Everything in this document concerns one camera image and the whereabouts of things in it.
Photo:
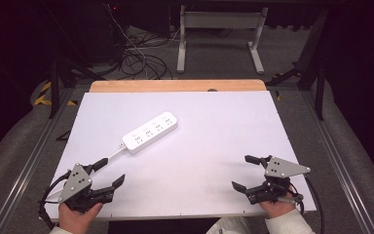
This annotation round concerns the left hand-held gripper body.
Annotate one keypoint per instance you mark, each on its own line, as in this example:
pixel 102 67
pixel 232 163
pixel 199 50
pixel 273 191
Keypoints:
pixel 74 182

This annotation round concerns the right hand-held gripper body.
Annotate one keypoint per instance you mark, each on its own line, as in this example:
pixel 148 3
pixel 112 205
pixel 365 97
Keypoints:
pixel 284 169

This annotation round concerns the white power strip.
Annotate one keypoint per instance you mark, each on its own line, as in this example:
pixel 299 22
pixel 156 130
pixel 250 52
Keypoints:
pixel 151 131

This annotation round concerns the person's left hand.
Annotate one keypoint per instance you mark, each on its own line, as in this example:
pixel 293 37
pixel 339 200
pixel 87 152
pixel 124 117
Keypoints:
pixel 75 219

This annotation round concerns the person's right hand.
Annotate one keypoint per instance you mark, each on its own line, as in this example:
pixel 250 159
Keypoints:
pixel 277 209

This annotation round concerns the person's leg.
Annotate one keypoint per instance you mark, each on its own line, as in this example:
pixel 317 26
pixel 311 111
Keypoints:
pixel 230 226

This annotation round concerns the black metal stand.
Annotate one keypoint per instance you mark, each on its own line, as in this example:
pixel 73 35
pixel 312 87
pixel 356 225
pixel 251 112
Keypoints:
pixel 55 94
pixel 319 94

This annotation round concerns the yellow black striped tape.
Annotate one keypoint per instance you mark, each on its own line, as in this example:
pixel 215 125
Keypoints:
pixel 44 100

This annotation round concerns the dark equipment cabinet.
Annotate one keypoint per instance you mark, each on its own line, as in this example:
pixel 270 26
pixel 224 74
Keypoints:
pixel 107 32

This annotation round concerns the small black bracket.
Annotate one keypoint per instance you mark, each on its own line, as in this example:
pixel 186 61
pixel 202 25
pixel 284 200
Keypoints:
pixel 64 136

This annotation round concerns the aluminium floor rail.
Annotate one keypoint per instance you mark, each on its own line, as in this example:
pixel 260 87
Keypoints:
pixel 26 169
pixel 341 169

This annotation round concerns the white metal table frame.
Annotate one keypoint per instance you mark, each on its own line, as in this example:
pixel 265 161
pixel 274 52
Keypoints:
pixel 220 20

